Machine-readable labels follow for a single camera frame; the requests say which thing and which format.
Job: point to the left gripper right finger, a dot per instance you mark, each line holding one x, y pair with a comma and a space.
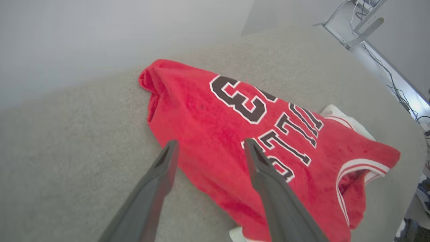
282, 208

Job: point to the white desk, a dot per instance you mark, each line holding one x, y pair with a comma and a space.
339, 23

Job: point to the grey fabric sofa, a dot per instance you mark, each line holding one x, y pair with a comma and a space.
84, 134

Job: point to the dark patterned cloth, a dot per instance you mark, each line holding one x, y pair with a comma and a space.
424, 191
408, 232

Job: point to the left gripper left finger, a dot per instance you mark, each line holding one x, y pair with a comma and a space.
144, 205

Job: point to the red Bulls basketball jersey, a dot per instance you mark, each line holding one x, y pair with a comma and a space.
208, 134

